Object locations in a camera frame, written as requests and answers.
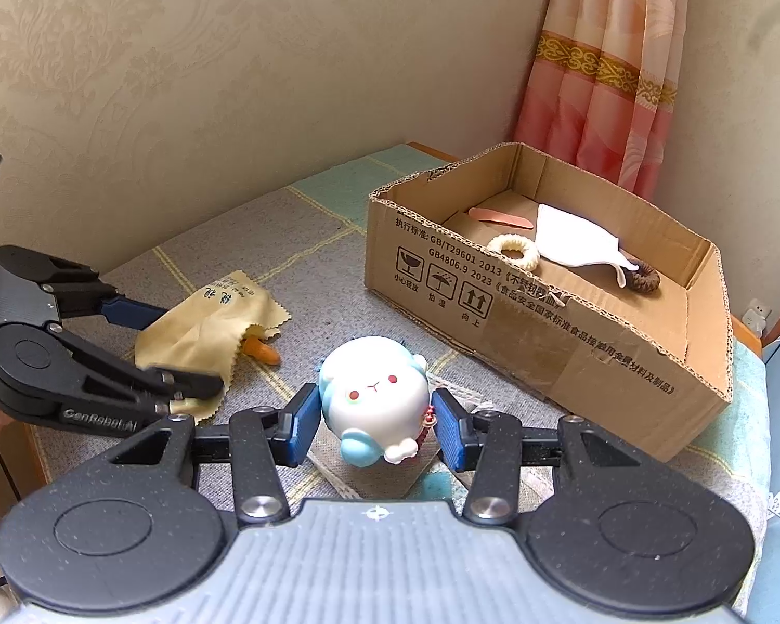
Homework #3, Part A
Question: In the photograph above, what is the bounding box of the white blue plush toy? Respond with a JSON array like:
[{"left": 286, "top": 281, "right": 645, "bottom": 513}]
[{"left": 318, "top": 336, "right": 434, "bottom": 467}]

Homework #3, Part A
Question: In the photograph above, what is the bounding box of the small orange carrot toy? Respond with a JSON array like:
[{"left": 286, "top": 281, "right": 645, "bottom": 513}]
[{"left": 242, "top": 335, "right": 281, "bottom": 366}]

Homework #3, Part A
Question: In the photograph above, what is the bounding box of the yellow lens cleaning cloth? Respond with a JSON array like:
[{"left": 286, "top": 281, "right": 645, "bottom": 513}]
[{"left": 135, "top": 270, "right": 291, "bottom": 423}]

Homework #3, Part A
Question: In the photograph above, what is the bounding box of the cream knitted hair ring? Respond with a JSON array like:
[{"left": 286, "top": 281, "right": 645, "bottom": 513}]
[{"left": 484, "top": 232, "right": 545, "bottom": 275}]

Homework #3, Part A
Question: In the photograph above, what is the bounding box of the pink adhesive bandage strip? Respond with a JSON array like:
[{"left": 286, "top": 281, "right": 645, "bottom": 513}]
[{"left": 467, "top": 207, "right": 534, "bottom": 230}]

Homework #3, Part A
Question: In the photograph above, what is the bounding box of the brown knitted hair ring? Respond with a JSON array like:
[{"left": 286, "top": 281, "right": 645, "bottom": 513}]
[{"left": 625, "top": 261, "right": 664, "bottom": 295}]

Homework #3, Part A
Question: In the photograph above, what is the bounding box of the cardboard box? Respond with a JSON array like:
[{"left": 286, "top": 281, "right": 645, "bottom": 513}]
[{"left": 365, "top": 142, "right": 734, "bottom": 461}]

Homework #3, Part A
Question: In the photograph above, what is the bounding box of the pink patterned curtain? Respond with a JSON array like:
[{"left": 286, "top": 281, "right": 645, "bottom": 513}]
[{"left": 514, "top": 0, "right": 687, "bottom": 199}]

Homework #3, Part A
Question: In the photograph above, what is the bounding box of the white wall socket charger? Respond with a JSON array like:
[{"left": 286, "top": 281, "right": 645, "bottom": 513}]
[{"left": 741, "top": 298, "right": 771, "bottom": 338}]

